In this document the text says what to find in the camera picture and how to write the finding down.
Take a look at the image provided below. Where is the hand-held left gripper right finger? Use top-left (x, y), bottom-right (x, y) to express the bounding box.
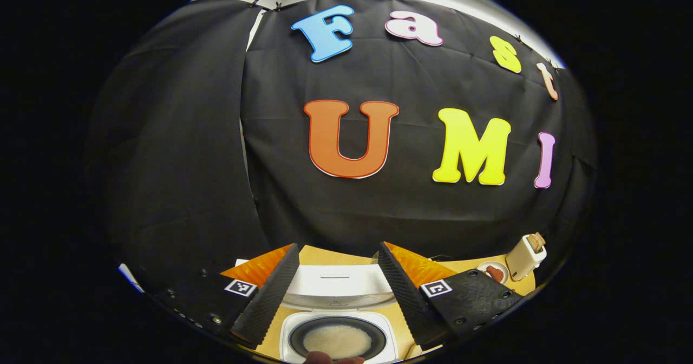
top-left (377, 241), bottom-right (525, 352)

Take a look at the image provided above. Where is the white round plate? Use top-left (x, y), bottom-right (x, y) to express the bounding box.
top-left (476, 261), bottom-right (509, 285)

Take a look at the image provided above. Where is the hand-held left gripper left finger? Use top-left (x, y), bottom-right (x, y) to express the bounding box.
top-left (153, 243), bottom-right (301, 350)

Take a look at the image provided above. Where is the white rice cooker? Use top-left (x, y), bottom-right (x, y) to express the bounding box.
top-left (279, 264), bottom-right (400, 364)

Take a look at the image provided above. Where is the black backdrop cloth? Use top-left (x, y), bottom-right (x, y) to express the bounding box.
top-left (84, 0), bottom-right (599, 294)

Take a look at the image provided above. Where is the white toaster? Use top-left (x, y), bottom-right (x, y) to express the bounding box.
top-left (506, 232), bottom-right (547, 282)

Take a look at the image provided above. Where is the white rice heap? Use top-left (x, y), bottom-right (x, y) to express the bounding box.
top-left (303, 324), bottom-right (373, 359)

